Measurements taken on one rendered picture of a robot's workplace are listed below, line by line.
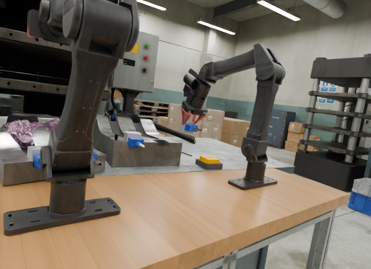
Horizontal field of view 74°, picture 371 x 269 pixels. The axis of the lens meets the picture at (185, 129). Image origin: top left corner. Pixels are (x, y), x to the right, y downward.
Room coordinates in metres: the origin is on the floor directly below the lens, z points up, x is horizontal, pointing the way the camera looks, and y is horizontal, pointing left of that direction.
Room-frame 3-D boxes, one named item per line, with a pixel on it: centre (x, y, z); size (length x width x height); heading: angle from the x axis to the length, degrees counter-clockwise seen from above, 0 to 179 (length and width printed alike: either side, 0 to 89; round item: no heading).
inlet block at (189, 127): (1.06, -0.03, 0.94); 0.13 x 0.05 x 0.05; 31
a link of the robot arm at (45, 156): (0.46, 0.22, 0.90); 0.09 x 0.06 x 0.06; 128
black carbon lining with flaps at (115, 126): (1.05, 0.25, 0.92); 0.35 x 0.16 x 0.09; 32
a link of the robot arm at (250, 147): (0.83, -0.25, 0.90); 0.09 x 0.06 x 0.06; 137
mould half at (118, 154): (1.07, 0.25, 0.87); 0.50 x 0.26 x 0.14; 32
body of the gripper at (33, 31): (0.67, 0.38, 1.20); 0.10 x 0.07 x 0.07; 129
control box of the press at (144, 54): (1.77, 0.44, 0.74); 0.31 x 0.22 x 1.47; 122
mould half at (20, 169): (0.81, 0.51, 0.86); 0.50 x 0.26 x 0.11; 49
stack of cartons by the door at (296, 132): (6.82, -3.28, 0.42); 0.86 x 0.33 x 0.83; 33
